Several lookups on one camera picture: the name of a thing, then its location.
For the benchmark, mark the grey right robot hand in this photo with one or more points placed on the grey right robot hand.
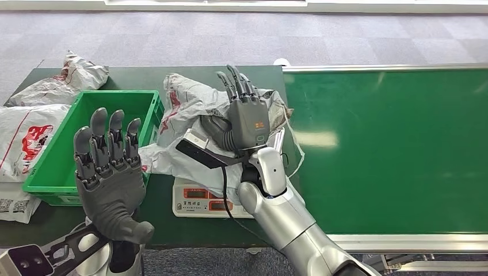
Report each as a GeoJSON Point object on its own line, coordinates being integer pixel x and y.
{"type": "Point", "coordinates": [249, 122]}

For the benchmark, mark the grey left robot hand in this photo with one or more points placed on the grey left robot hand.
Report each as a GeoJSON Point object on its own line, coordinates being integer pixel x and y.
{"type": "Point", "coordinates": [110, 202]}

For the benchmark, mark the white mailer package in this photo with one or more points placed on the white mailer package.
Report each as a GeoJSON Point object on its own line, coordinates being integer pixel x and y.
{"type": "Point", "coordinates": [68, 82]}
{"type": "Point", "coordinates": [190, 103]}

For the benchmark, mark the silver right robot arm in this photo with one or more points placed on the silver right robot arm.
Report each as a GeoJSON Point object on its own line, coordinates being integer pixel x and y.
{"type": "Point", "coordinates": [289, 221]}

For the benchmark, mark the green conveyor belt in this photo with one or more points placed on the green conveyor belt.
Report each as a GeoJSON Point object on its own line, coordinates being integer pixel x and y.
{"type": "Point", "coordinates": [400, 152]}

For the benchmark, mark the white round knob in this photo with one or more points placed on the white round knob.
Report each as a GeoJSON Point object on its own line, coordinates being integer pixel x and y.
{"type": "Point", "coordinates": [281, 61]}

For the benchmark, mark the white electronic scale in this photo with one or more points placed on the white electronic scale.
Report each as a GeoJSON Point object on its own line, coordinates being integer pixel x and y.
{"type": "Point", "coordinates": [194, 202]}

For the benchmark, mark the white mailer with QR codes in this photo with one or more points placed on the white mailer with QR codes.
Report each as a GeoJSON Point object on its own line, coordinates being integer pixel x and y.
{"type": "Point", "coordinates": [15, 205]}

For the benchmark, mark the green plastic crate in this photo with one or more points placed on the green plastic crate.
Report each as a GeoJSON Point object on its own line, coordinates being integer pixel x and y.
{"type": "Point", "coordinates": [95, 104]}

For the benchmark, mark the large white red-print mailer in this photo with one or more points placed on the large white red-print mailer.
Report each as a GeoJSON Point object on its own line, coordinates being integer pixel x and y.
{"type": "Point", "coordinates": [24, 141]}

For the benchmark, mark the white table foot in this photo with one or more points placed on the white table foot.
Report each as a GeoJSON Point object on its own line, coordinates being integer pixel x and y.
{"type": "Point", "coordinates": [254, 251]}

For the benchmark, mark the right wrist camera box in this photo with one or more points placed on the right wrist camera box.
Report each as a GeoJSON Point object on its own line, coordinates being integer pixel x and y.
{"type": "Point", "coordinates": [198, 146]}

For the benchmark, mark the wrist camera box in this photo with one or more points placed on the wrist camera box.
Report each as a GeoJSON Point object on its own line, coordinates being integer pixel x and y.
{"type": "Point", "coordinates": [198, 146]}
{"type": "Point", "coordinates": [26, 261]}

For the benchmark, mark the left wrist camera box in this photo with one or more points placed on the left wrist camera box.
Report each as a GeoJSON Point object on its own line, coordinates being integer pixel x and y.
{"type": "Point", "coordinates": [26, 261]}

